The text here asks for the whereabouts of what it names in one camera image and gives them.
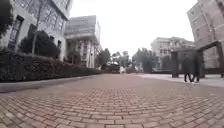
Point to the tall grey building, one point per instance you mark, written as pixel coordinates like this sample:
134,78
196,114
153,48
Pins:
208,23

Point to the dark wooden pergola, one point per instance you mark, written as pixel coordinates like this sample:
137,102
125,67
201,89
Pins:
203,50

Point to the pale grey pavement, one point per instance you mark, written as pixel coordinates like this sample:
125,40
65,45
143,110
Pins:
200,80

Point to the bare slim tree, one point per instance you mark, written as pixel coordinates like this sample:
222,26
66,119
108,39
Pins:
36,30

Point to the dark leafy tree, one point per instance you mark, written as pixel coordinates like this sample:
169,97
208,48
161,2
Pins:
4,15

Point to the pale building with glass top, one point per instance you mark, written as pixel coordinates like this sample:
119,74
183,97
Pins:
83,36

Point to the row of trees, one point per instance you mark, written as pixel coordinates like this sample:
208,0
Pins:
133,60

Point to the dark green hedge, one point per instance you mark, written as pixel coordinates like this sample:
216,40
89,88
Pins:
36,68

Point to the dark round bush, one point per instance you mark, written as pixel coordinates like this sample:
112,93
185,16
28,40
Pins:
41,45

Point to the group of people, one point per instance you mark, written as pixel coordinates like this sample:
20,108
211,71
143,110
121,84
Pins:
191,68

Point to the grey kerb strip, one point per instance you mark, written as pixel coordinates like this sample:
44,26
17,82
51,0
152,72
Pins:
30,85

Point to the grey building with dark windows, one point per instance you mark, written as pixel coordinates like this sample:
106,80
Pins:
50,20

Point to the red brick path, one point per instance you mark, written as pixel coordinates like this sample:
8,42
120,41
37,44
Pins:
113,100

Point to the pale low building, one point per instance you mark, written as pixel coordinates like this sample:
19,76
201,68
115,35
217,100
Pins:
166,46

